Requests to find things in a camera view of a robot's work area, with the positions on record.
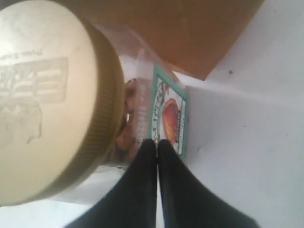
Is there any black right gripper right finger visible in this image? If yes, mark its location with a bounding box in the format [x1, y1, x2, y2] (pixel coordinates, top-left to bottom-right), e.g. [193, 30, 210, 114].
[157, 140, 259, 228]

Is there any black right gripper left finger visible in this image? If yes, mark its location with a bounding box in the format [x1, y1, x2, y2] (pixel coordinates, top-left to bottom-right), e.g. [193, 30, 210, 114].
[67, 139, 157, 228]

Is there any brown paper bag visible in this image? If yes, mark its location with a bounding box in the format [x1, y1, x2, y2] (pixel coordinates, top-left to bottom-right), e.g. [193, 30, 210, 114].
[71, 0, 262, 80]

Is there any clear jar with yellow lid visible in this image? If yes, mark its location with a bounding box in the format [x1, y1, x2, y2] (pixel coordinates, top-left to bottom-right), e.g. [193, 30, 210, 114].
[0, 0, 189, 206]

